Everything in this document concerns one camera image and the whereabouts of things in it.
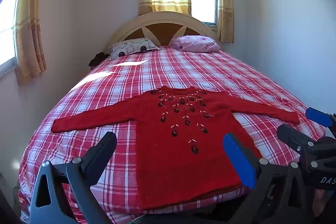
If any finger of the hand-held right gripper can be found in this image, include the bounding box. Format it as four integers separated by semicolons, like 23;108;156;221
306;107;336;132
277;123;316;159

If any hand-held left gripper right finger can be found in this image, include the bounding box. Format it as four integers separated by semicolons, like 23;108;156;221
223;133;309;224

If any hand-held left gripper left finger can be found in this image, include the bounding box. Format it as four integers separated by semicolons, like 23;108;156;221
28;132;118;224

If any red embroidered sweater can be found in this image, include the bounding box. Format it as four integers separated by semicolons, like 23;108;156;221
51;85;300;211

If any person's right forearm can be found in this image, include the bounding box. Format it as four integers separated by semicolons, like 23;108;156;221
314;189;336;220

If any dark cloth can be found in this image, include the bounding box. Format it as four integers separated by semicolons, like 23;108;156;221
89;52;110;68

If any white patterned pillow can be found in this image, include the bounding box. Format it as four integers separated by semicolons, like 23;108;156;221
106;38;161;60

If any bed with red plaid sheet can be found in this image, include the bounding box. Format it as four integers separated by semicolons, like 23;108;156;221
17;44;328;224

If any pink floral pillow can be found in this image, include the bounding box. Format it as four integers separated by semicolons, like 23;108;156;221
169;34;221;53

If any cream arched headboard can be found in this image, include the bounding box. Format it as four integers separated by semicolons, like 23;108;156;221
106;11;219;50

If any yellow side window curtain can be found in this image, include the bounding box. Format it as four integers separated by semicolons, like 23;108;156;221
14;0;50;84

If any side window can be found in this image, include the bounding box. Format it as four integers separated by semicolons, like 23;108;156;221
0;0;21;77

